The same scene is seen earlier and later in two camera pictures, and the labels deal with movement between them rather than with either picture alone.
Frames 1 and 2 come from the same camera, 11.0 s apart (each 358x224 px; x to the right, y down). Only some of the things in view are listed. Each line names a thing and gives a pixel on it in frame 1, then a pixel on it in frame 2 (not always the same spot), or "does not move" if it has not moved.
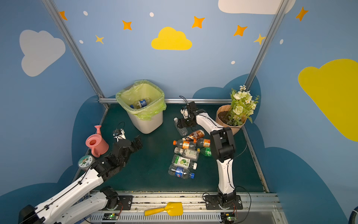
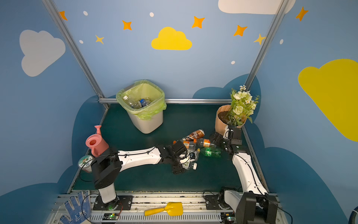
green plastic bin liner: x=142 y=98 does not move
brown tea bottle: x=196 y=135 does not move
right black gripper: x=182 y=122 to x=219 y=140
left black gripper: x=132 y=145 to x=180 y=161
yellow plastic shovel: x=173 y=208 does not move
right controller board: x=228 y=217 does not move
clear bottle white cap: x=182 y=131 to x=131 y=103
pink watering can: x=98 y=145 does not move
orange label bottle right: x=206 y=143 does not move
